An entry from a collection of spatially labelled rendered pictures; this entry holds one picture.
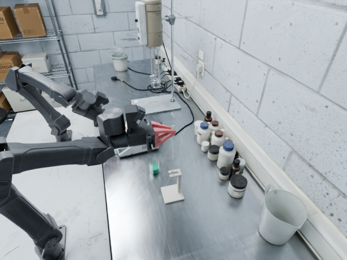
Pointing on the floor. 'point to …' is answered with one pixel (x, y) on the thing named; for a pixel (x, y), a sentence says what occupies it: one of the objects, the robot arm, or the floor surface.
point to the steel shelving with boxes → (15, 60)
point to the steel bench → (218, 191)
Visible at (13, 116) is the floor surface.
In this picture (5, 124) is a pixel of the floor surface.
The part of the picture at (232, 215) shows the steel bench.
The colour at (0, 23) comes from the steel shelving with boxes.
